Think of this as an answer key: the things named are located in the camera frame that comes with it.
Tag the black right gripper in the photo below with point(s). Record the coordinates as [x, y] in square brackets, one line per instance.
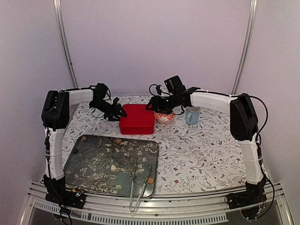
[156, 105]

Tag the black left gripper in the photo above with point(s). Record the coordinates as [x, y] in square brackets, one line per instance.
[116, 111]

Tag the red box lid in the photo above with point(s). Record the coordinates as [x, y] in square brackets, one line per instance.
[138, 121]

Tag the silver tongs white handle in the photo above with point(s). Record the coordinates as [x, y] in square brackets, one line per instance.
[138, 187]

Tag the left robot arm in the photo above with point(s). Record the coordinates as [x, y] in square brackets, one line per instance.
[56, 115]

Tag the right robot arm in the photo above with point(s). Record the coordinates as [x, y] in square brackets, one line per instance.
[243, 120]

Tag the white teardrop chocolate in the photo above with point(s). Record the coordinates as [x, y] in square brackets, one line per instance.
[113, 168]

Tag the caramel square chocolate right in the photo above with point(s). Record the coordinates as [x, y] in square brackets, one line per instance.
[150, 180]

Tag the red patterned small bowl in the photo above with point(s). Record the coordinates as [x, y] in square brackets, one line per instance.
[164, 118]

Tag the light blue mug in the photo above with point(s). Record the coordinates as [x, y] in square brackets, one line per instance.
[192, 115]

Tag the blue floral glass tray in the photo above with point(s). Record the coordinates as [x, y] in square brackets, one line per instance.
[89, 168]

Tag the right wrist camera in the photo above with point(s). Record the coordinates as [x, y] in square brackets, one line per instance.
[159, 90]

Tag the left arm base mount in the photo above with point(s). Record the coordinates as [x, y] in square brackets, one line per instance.
[65, 197]

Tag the aluminium front rail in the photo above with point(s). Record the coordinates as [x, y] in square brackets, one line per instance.
[182, 209]

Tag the left aluminium post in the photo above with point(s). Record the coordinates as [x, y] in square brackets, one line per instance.
[64, 42]

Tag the aluminium post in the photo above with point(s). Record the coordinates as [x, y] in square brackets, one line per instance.
[246, 45]
[64, 42]

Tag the right aluminium post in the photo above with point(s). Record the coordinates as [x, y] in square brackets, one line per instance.
[246, 45]

